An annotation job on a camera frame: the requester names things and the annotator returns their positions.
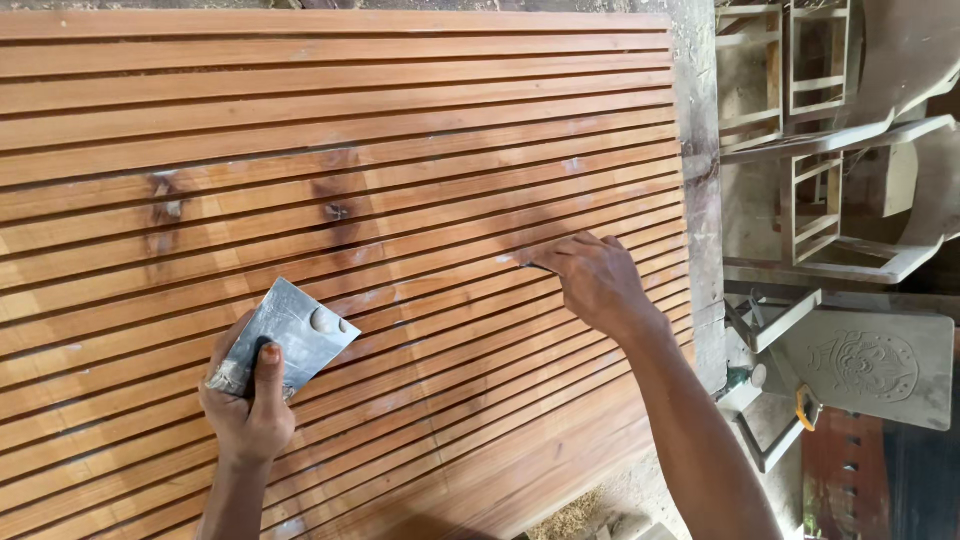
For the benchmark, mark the grey wooden workbench edge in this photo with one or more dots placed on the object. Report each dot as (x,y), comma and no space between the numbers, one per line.
(701,187)

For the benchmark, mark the slatted wooden panel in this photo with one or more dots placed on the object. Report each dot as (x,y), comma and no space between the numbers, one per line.
(337,262)

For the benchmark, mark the dusty white plastic chair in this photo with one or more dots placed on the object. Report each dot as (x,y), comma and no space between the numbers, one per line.
(885,127)

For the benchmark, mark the person's right fingers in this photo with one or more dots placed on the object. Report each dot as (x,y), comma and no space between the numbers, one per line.
(559,251)

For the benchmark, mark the grey metal putty plate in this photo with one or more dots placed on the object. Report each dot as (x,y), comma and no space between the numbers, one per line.
(289,337)

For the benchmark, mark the person's left hand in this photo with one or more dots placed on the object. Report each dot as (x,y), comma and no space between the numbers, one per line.
(247,427)

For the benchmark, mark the carved grey plastic chair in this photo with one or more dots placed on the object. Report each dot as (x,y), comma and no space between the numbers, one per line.
(855,360)

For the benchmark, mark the pile of sawdust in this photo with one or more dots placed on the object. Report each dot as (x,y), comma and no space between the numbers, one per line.
(566,517)

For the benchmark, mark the person's right hand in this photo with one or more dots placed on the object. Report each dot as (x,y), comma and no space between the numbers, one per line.
(596,281)

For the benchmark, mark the wooden chair frame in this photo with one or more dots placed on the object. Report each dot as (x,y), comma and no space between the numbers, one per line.
(795,97)

